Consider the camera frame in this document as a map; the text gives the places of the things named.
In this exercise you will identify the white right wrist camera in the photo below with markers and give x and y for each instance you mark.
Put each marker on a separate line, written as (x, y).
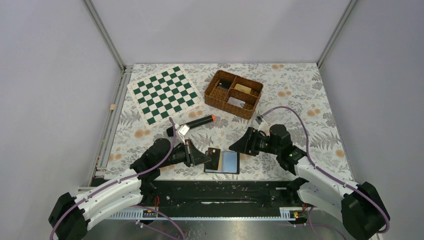
(262, 125)

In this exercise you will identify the black VIP card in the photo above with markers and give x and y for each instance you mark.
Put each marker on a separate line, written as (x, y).
(214, 163)

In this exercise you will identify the white card in basket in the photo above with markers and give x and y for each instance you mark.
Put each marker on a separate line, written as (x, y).
(236, 102)

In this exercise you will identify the tan card in basket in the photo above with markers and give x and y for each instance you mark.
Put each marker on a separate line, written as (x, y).
(242, 88)

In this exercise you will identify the black leather card holder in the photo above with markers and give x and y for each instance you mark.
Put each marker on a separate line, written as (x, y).
(229, 163)

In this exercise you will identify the black item in basket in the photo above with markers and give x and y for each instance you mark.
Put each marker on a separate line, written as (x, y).
(224, 84)

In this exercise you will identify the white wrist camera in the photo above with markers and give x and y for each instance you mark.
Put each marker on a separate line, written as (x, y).
(181, 131)
(262, 125)

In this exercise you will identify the floral table mat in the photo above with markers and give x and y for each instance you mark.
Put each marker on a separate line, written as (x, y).
(293, 95)

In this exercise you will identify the brown wicker divided basket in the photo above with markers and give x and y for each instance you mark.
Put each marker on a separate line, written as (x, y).
(218, 98)

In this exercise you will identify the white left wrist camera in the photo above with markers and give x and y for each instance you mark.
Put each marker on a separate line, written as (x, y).
(181, 131)

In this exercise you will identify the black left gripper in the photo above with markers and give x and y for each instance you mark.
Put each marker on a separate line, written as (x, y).
(193, 156)

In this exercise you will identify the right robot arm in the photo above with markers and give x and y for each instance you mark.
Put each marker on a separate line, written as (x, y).
(357, 205)

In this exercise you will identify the black flashlight orange tip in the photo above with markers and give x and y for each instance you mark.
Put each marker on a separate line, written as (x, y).
(194, 123)

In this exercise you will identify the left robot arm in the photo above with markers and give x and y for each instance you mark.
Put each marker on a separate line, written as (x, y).
(73, 216)

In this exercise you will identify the green white chessboard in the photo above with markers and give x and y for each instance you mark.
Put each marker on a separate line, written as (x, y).
(164, 94)

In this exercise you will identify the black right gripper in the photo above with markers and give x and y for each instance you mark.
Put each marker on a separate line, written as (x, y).
(247, 143)

